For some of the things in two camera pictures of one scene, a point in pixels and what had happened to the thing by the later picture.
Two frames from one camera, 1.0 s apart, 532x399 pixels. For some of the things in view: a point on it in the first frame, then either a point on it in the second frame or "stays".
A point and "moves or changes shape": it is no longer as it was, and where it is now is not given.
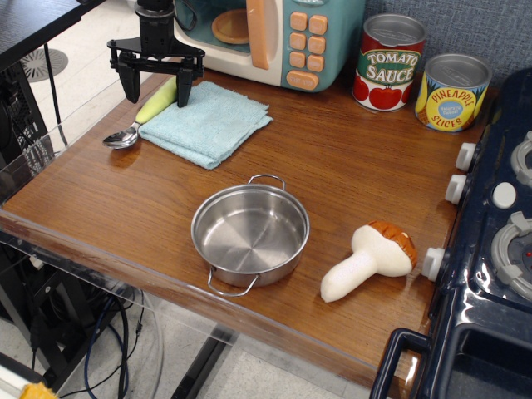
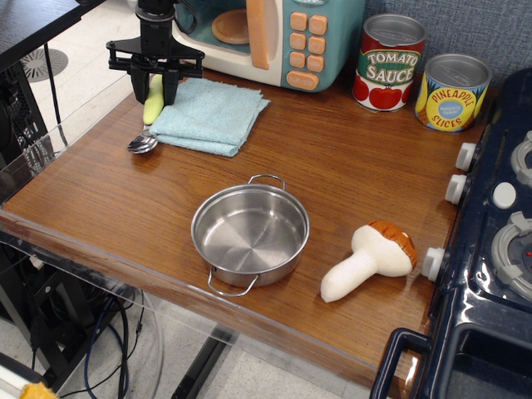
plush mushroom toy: (377, 248) stays
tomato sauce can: (390, 54) stays
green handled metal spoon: (165, 93) moves or changes shape
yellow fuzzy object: (37, 391) stays
